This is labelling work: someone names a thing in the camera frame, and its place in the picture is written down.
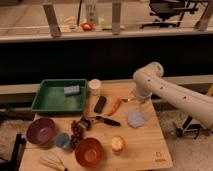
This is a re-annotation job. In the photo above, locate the light blue towel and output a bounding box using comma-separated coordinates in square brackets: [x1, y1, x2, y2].
[126, 109, 149, 128]

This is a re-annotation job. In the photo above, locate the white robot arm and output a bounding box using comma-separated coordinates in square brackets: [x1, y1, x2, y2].
[133, 62, 213, 129]

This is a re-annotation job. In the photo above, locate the metal spoon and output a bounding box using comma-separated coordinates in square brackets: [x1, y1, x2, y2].
[121, 98, 135, 103]

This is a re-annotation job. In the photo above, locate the red chili pepper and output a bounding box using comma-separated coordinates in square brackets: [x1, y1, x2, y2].
[107, 98, 122, 116]

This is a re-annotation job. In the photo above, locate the black rectangular remote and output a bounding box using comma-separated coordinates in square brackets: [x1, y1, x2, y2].
[94, 96, 107, 113]

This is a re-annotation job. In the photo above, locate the red yellow apple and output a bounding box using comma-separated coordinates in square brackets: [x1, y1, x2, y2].
[111, 136, 126, 153]

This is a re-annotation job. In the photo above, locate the black stand base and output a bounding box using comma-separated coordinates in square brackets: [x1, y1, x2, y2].
[175, 116, 201, 138]

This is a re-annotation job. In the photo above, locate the small metal clip tool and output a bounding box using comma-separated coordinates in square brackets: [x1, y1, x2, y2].
[78, 118, 91, 130]

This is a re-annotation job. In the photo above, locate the blue sponge block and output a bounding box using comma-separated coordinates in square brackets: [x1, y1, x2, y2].
[64, 85, 80, 95]

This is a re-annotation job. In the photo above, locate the dark red grape bunch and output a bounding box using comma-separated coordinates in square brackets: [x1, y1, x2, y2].
[70, 121, 83, 149]

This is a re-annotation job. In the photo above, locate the red orange bowl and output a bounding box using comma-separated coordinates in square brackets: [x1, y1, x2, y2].
[75, 138, 103, 168]

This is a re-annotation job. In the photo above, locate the small blue cup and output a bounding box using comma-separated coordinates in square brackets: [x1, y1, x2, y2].
[54, 133, 70, 150]

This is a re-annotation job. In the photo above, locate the green plastic tray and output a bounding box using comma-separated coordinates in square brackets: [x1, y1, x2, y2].
[31, 79, 87, 114]

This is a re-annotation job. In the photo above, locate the black office chair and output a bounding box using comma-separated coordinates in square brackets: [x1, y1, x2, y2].
[141, 0, 198, 29]

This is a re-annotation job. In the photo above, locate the red fruit on shelf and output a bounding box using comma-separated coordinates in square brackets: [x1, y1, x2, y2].
[81, 22, 94, 31]

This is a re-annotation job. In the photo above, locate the purple bowl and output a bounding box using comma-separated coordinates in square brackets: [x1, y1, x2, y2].
[26, 117, 56, 145]

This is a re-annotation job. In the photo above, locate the black handled knife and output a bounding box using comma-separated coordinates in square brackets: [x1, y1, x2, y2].
[95, 116, 121, 126]

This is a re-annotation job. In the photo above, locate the black chair frame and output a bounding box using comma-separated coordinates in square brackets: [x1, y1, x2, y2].
[0, 133, 26, 171]

